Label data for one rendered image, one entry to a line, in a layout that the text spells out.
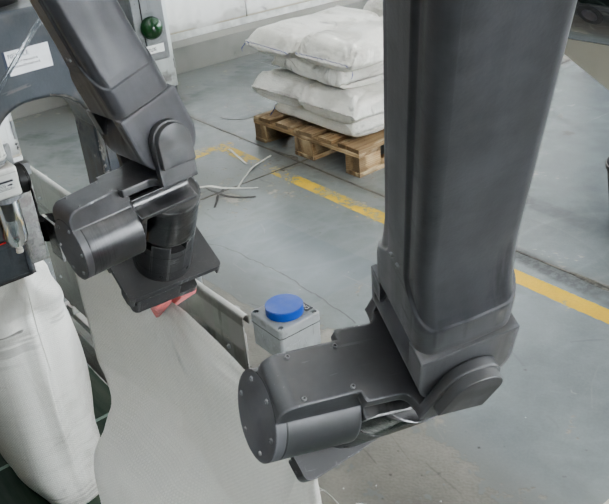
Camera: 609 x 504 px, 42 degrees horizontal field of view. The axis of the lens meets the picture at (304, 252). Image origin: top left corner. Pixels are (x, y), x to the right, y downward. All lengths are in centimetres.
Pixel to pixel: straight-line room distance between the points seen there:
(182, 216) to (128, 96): 12
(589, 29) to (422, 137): 54
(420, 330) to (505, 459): 180
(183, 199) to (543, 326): 208
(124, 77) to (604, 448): 183
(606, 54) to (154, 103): 44
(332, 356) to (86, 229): 29
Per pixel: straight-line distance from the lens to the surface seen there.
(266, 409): 46
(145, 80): 67
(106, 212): 69
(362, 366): 47
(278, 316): 120
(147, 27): 107
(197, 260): 80
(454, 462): 217
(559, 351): 258
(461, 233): 34
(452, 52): 25
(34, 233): 111
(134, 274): 79
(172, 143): 67
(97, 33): 65
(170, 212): 70
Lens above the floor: 151
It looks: 29 degrees down
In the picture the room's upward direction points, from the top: 5 degrees counter-clockwise
